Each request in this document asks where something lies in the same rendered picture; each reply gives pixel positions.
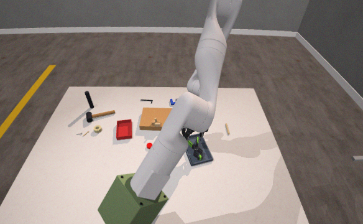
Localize black spring clamp with green grips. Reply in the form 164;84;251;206
188;136;203;160

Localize wooden-handled black mallet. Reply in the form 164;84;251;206
86;111;109;123

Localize light wooden board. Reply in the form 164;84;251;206
139;108;172;131

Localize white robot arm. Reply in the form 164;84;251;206
131;0;242;200

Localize tan hollow cylinder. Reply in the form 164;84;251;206
93;125;102;133

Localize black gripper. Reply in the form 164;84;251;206
181;126;204;141

